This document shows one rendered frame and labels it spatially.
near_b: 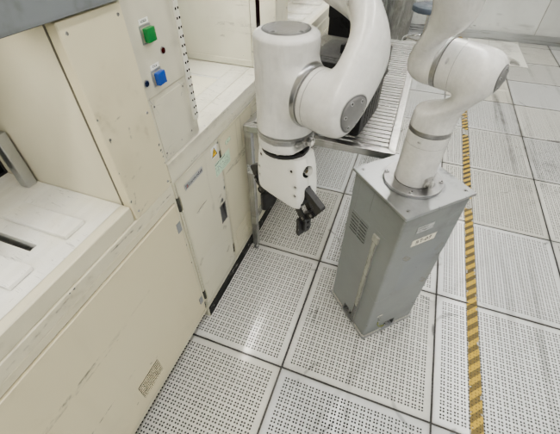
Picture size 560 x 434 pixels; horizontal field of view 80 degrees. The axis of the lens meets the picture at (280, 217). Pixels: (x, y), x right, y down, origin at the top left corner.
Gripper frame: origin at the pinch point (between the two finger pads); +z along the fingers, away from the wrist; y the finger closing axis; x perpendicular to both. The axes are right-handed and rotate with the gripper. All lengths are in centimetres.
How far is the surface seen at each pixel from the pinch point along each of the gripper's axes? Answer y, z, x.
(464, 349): -42, 101, -70
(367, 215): 7, 38, -48
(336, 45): 51, 0, -80
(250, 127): 63, 25, -44
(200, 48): 110, 9, -56
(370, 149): 20, 25, -65
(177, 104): 54, 1, -11
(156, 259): 41, 38, 14
